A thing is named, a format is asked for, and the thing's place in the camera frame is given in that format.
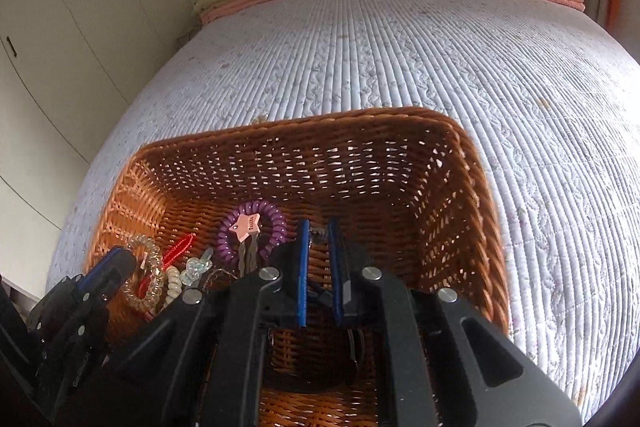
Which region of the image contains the clear spiral hair tie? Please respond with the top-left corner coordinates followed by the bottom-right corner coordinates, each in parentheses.
top-left (122, 235), bottom-right (166, 313)

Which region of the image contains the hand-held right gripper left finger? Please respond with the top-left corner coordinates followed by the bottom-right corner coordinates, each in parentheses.
top-left (75, 219), bottom-right (311, 427)

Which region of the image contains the cream spiral hair tie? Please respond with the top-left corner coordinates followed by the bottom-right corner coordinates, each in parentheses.
top-left (159, 266), bottom-right (182, 313)

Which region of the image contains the purple spiral hair tie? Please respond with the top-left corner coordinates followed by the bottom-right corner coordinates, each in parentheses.
top-left (217, 201), bottom-right (287, 268)

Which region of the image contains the light blue hair clip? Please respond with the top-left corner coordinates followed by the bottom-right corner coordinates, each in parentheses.
top-left (179, 248), bottom-right (215, 288)

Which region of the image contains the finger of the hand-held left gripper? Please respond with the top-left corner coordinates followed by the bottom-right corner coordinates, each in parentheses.
top-left (82, 246), bottom-right (138, 299)

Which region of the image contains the white wardrobe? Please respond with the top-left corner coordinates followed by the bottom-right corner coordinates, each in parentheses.
top-left (0, 0), bottom-right (236, 303)

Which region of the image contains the red cord bracelet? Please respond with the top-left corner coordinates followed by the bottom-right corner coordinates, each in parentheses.
top-left (137, 233), bottom-right (197, 300)

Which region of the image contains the pink star hair clip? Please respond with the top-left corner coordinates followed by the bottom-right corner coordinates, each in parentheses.
top-left (229, 213), bottom-right (263, 278)

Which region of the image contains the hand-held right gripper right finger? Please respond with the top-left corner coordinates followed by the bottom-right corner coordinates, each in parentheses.
top-left (327, 218), bottom-right (585, 427)

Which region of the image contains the brown wicker basket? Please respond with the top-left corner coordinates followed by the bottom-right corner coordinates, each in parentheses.
top-left (84, 107), bottom-right (511, 427)

